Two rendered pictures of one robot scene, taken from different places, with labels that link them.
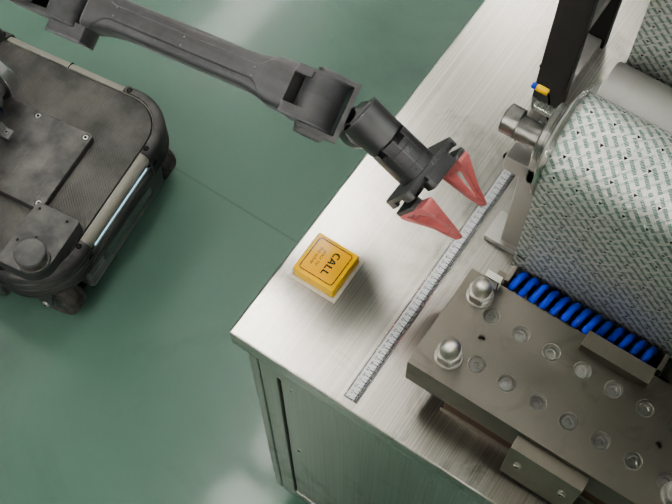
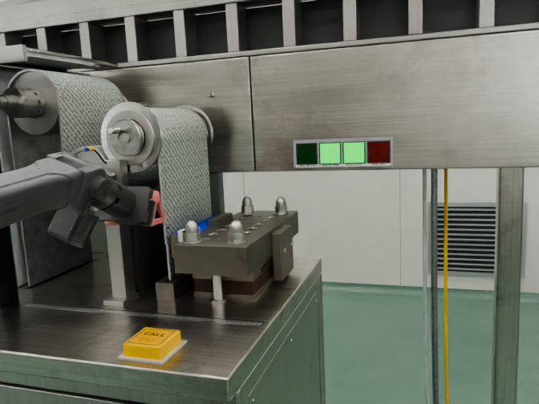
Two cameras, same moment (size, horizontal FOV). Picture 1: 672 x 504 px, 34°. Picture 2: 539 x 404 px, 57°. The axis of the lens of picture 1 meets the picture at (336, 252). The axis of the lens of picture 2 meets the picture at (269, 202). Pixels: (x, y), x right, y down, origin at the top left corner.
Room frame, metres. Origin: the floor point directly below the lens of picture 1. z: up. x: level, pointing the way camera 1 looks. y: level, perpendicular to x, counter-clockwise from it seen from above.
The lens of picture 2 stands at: (0.69, 0.82, 1.26)
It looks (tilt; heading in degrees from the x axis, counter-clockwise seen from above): 9 degrees down; 254
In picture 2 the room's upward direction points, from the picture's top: 3 degrees counter-clockwise
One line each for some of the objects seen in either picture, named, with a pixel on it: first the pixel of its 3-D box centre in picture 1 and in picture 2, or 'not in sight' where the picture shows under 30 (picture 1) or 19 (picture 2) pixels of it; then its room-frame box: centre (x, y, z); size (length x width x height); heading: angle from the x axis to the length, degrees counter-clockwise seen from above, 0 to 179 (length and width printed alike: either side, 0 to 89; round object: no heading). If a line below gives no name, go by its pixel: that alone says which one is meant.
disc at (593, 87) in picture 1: (563, 139); (131, 137); (0.67, -0.27, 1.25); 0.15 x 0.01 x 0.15; 145
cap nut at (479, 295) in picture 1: (481, 289); (192, 231); (0.57, -0.19, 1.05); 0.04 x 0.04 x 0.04
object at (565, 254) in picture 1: (605, 279); (188, 193); (0.55, -0.33, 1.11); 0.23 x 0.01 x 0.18; 55
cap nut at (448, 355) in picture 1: (449, 350); (236, 231); (0.48, -0.14, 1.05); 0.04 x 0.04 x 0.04
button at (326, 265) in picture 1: (326, 264); (152, 343); (0.67, 0.01, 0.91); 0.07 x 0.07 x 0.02; 55
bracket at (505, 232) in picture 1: (523, 184); (114, 232); (0.72, -0.25, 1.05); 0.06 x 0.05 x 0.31; 55
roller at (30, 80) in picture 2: not in sight; (71, 104); (0.80, -0.52, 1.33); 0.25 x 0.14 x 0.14; 55
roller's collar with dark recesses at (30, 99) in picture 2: not in sight; (22, 103); (0.89, -0.39, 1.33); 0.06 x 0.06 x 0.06; 55
